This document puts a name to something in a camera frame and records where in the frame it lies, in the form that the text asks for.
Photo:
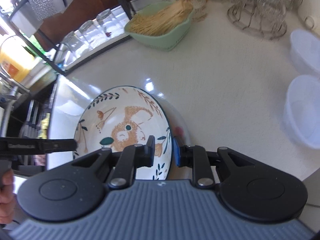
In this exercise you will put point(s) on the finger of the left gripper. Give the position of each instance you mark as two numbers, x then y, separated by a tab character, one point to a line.
48	146

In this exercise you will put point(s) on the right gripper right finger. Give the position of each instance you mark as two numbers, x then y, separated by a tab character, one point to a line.
196	158

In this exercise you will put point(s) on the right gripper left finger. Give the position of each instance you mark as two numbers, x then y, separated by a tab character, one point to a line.
132	158

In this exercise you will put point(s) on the rabbit floral pattern plate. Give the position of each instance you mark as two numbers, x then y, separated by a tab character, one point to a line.
124	116

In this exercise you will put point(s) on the translucent plastic bowl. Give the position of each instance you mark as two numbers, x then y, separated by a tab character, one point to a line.
304	52
301	111

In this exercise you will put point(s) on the black kitchen sink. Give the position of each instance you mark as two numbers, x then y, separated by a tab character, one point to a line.
30	109

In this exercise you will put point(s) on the steel kitchen faucet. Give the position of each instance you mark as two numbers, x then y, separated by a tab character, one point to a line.
10	96

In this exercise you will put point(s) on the person left hand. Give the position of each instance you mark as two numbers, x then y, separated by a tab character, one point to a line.
7	198

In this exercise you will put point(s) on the pink striped cloth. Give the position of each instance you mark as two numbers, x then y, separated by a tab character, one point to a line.
40	160

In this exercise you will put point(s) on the yellow dish cloth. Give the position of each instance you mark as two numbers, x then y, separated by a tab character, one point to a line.
44	127

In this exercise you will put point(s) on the white rose pattern plate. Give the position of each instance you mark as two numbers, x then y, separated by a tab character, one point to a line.
179	129

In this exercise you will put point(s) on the yellow detergent jug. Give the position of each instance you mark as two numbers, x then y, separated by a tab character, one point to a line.
15	59

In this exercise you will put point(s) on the left upturned drinking glass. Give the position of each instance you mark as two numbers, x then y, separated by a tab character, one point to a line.
74	44

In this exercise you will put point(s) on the upturned drinking glass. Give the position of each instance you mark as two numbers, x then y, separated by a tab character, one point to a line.
109	23
92	34
74	44

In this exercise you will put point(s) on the green dish soap bottle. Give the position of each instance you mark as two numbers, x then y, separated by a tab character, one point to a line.
36	44

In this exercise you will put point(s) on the green plastic basket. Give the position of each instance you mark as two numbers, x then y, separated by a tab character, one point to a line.
164	42

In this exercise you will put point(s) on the middle upturned drinking glass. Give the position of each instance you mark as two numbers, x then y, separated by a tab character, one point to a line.
92	34

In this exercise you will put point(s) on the black metal dish rack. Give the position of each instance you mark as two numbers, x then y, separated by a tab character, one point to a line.
26	16

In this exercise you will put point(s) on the white drip tray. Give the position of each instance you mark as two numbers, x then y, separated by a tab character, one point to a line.
65	59

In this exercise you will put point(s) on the right upturned drinking glass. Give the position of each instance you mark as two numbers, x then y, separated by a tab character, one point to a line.
109	23

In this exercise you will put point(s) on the bundle of dried noodles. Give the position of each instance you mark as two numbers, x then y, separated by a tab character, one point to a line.
161	22

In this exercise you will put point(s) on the dark wooden cutting board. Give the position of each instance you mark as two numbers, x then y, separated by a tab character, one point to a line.
55	28

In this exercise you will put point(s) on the white electric cooker pot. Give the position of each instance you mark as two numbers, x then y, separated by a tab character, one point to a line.
308	12

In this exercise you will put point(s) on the wire glass holder rack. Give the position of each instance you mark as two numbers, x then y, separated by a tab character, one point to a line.
263	18

